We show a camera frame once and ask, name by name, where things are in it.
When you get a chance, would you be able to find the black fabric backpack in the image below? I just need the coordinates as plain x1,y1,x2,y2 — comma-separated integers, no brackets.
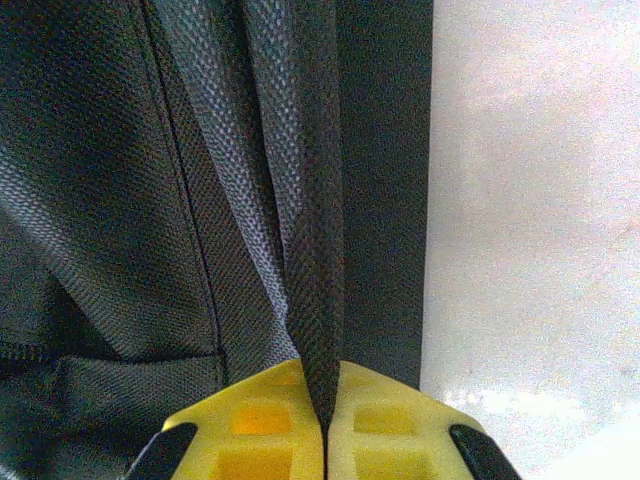
0,0,435,480

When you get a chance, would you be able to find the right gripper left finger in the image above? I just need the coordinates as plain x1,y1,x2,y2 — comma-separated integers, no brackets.
130,358,327,480

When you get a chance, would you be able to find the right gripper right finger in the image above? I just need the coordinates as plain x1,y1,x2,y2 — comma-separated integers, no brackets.
324,359,525,480

